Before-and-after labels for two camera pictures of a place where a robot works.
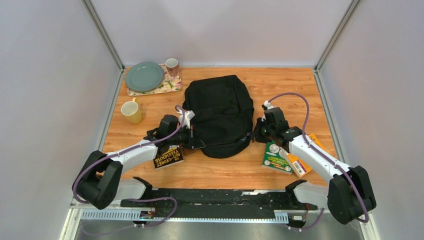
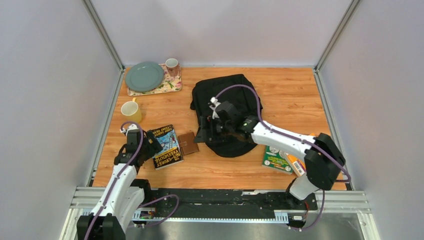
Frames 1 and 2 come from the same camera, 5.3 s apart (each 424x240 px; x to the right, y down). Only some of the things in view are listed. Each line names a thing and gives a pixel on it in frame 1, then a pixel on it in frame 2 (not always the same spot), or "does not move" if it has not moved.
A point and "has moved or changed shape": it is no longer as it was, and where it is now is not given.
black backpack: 223,114 has moved or changed shape
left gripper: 193,140 to 155,147
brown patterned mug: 173,66 does not move
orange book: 301,168 does not move
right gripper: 256,136 to 206,123
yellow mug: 130,109 does not move
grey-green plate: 144,77 does not move
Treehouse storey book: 173,156 does not move
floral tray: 169,84 does not move
